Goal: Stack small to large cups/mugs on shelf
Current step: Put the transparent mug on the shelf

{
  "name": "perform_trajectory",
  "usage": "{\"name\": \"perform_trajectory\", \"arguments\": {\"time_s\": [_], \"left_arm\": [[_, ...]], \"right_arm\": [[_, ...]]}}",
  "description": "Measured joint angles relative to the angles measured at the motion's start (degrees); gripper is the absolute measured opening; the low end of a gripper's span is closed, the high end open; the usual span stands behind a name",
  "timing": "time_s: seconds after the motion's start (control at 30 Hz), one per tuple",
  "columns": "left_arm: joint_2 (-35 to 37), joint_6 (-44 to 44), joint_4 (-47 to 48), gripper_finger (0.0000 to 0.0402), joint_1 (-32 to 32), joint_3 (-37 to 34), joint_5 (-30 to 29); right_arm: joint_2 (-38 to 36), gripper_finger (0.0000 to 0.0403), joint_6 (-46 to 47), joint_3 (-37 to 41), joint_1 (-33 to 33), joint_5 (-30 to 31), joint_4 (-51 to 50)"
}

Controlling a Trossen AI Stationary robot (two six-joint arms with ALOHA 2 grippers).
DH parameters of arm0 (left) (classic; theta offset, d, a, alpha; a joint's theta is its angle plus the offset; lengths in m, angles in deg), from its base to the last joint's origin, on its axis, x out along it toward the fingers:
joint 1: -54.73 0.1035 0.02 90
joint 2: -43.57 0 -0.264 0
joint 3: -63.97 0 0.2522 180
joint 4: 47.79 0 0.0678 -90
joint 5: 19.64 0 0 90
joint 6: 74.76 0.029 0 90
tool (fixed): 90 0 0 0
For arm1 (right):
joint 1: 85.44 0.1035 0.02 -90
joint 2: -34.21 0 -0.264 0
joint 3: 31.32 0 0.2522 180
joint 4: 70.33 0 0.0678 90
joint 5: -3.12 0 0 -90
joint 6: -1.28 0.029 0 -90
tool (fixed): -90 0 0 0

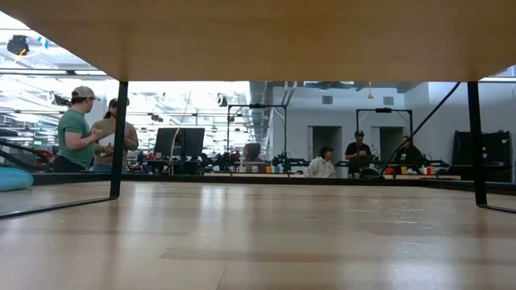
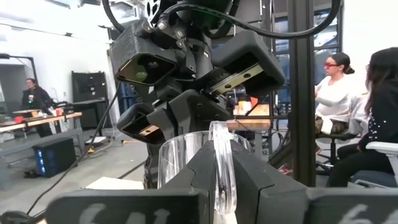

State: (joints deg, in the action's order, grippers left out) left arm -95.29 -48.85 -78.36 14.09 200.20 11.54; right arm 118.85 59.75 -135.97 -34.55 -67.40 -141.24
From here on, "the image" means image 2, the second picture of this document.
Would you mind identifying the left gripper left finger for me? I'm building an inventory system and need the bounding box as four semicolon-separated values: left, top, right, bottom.
161;140;218;224

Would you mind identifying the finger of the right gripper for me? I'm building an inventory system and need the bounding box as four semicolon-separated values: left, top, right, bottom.
169;89;234;138
144;107;176;190

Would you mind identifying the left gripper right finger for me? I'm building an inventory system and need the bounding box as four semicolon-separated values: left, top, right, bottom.
231;139;309;224

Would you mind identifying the clear glass mug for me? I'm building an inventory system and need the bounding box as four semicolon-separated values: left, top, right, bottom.
157;120;253;218

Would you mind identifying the wooden background table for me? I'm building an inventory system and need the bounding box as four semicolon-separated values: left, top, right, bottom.
0;111;83;147
226;118;272;132

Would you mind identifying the black office chair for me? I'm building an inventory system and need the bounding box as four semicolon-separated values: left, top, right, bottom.
315;132;358;167

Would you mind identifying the person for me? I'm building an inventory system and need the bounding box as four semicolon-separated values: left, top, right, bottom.
21;77;54;138
327;46;398;188
313;52;371;149

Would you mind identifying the black cabinet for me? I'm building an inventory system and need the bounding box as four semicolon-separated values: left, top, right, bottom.
71;70;109;129

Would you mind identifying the computer tower with blue lights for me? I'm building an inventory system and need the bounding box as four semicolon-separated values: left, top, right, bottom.
32;137;78;179

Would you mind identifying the white office chair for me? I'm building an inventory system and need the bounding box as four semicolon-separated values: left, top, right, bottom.
350;141;398;188

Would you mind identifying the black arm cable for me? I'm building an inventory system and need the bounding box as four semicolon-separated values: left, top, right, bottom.
157;0;342;40
101;0;127;34

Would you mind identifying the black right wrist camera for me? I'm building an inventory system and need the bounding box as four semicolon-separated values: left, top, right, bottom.
109;19;178;87

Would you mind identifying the black background gantry frame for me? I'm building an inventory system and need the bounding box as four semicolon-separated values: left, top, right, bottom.
0;52;39;94

